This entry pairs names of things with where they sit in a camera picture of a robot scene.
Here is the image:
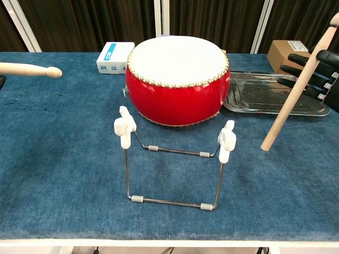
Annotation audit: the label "white box blue stripe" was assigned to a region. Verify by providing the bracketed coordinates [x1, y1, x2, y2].
[96, 41, 136, 75]

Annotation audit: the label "dark curtain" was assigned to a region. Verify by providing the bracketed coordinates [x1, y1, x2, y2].
[0, 0, 339, 55]

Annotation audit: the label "wooden drumstick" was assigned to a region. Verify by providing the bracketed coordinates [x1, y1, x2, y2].
[0, 61, 63, 79]
[260, 11, 339, 152]

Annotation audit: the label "closed brown cardboard box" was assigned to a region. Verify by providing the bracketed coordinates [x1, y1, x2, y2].
[266, 39, 316, 75]

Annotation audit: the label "steel rectangular tray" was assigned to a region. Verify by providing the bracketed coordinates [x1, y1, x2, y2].
[222, 71, 331, 117]

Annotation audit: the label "blue table cloth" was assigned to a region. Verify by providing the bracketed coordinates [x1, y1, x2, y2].
[0, 51, 339, 242]

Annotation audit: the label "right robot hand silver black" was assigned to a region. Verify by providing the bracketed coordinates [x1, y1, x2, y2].
[277, 46, 339, 107]

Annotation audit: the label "wire stand white clips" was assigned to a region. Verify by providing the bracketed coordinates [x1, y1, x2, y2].
[113, 105, 237, 212]

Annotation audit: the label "red drum white skin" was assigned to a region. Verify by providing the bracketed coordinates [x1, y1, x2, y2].
[124, 35, 231, 128]

